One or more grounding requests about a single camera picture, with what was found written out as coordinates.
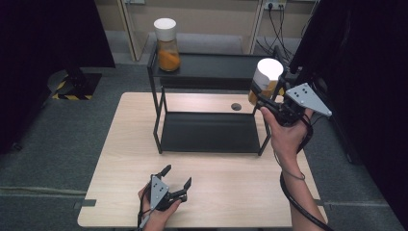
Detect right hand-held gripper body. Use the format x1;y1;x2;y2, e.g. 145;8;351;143
270;82;333;127

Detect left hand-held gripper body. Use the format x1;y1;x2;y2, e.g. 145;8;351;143
147;174;189;213

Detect white-lidded orange spice jar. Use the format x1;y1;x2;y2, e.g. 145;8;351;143
247;58;285;107
153;17;182;72

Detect black metal two-tier shelf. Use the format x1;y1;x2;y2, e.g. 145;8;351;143
146;40;288;157

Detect person's left hand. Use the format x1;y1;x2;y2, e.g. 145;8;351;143
138;186;183;231

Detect person's right hand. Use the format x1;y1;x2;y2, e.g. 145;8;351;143
259;106;315;168

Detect dark curtain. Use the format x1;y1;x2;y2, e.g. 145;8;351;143
288;0;408;230
0;0;115;155

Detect grey floor tape piece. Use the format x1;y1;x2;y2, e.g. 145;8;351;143
72;198;97;211

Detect black floor cables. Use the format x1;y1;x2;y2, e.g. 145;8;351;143
307;109;329;146

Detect left hand-held gripper cable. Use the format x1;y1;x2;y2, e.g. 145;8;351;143
137;184;152;231

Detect hand-held gripper cable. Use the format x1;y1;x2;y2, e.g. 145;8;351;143
137;184;152;231
272;115;335;231

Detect black hanging power cables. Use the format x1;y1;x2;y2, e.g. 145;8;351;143
255;3;296;63

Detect white wall power socket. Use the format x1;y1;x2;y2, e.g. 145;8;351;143
263;0;288;11

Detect beige partition frame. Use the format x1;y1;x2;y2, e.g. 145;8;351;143
92;0;268;62

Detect right hand-held gripper cable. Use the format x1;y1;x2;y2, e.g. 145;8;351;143
272;115;335;231

